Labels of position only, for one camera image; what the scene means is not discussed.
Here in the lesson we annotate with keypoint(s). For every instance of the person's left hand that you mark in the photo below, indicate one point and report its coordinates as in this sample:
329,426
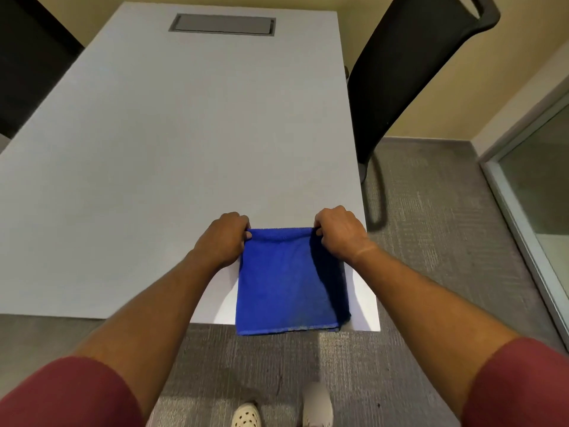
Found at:
220,242

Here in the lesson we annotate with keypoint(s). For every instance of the person's right hand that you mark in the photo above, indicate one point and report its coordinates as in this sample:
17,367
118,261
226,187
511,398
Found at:
341,233

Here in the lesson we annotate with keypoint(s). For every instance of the blue microfibre cloth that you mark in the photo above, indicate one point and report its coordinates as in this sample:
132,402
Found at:
289,284

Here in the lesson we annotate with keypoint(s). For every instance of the person's left forearm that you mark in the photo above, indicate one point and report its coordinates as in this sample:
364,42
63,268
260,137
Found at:
146,324

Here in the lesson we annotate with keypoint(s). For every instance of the person's right forearm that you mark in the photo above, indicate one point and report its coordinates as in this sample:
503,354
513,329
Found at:
426,315

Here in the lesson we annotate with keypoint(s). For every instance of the white table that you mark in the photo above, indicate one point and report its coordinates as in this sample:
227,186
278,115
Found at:
186,151

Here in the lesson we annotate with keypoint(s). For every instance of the white right clog shoe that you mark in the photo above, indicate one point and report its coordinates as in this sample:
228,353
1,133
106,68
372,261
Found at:
317,404

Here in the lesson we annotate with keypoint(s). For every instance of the white clog shoe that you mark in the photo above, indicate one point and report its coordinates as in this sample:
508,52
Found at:
246,415
317,404

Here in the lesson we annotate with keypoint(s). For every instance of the white left clog shoe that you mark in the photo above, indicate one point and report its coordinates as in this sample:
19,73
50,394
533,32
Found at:
246,415

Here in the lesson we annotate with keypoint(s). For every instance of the black mesh chair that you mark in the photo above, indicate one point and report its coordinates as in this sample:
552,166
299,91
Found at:
400,71

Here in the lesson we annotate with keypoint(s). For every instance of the maroon left sleeve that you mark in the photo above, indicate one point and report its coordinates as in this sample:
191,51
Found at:
66,393

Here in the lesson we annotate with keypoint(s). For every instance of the maroon sleeve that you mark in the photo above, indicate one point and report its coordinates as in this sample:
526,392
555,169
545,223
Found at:
520,384
66,393

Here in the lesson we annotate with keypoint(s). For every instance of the maroon right sleeve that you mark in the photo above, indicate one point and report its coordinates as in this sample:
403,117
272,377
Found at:
520,384

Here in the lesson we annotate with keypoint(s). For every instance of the glass door with white frame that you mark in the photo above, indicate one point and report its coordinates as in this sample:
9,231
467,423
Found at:
533,204

